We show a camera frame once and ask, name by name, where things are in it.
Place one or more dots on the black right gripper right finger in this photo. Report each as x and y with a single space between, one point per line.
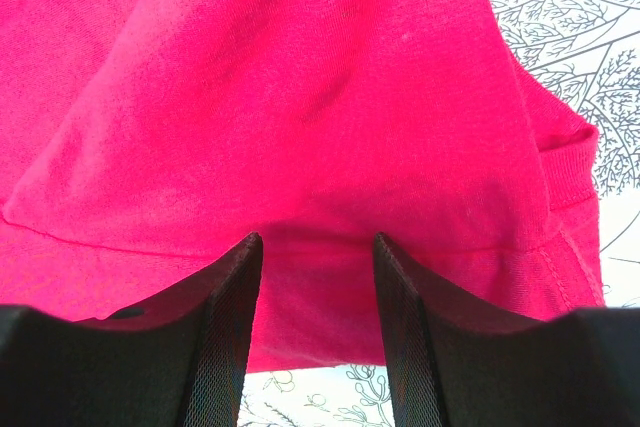
454 359

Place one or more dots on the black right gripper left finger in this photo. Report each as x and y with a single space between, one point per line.
177 358

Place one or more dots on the crimson red t shirt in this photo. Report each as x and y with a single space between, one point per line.
142 139

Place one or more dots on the floral patterned table mat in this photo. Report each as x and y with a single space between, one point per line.
587 53

